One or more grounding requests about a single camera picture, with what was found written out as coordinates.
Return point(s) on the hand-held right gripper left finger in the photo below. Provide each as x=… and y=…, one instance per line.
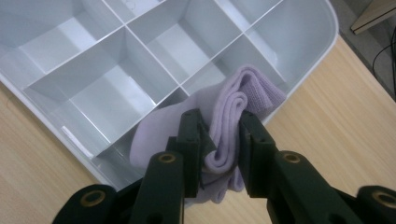
x=162, y=186

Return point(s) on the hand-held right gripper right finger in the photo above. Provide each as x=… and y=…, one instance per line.
x=280, y=180

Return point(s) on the light purple sock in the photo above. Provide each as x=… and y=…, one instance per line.
x=229, y=105

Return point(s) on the white divided storage box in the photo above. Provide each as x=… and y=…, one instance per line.
x=102, y=77

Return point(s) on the light wooden desk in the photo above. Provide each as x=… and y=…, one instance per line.
x=373, y=15

